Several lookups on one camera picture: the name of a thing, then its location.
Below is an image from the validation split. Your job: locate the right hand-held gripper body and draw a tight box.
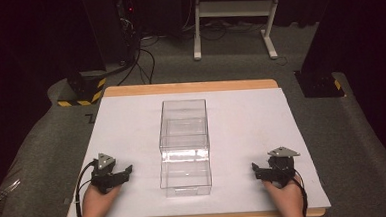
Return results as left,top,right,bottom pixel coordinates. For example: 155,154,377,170
262,145,303,190

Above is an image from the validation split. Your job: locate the black yellow striped stand base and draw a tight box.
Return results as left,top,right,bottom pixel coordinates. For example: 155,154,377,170
55,69,110,109

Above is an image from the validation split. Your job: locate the white table cover sheet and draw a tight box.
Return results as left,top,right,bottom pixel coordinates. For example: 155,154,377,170
60,85,332,217

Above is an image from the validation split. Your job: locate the person's right hand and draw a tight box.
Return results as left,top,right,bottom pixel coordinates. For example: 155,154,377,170
261,174,307,217

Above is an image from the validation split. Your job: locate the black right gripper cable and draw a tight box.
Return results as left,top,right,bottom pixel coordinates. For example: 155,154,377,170
293,176,310,217

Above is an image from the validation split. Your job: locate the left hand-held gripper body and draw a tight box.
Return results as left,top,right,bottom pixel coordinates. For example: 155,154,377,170
88,151,127,196

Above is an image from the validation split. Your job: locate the wooden table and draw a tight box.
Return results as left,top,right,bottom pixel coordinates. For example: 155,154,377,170
59,75,333,217

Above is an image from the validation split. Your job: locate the white metal stand frame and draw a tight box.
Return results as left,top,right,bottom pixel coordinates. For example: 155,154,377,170
190,0,289,64

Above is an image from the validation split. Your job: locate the clear plastic drawer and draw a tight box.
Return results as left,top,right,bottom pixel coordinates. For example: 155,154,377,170
158,148,215,199

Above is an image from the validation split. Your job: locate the clear plastic drawer case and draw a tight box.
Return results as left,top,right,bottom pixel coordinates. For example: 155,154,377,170
156,98,211,153

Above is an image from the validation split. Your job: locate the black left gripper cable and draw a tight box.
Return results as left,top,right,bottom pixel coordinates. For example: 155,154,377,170
72,160,101,217

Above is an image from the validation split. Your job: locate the bundle of floor cables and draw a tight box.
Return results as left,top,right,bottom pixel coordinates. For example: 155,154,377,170
180,15,269,43

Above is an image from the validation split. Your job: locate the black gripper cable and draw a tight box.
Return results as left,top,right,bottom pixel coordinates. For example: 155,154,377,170
72,160,101,217
293,176,310,217

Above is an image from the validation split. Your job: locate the person's left hand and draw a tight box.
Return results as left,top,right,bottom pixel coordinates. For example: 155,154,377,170
79,182,125,217

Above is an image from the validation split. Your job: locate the clear plastic foil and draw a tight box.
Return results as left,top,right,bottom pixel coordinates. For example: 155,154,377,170
0,179,23,211

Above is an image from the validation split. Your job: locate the black floor cable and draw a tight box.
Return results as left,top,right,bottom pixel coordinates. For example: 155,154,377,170
139,46,158,86
114,40,145,87

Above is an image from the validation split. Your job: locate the dark equipment rack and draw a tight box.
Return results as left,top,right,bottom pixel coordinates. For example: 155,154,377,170
114,0,144,65

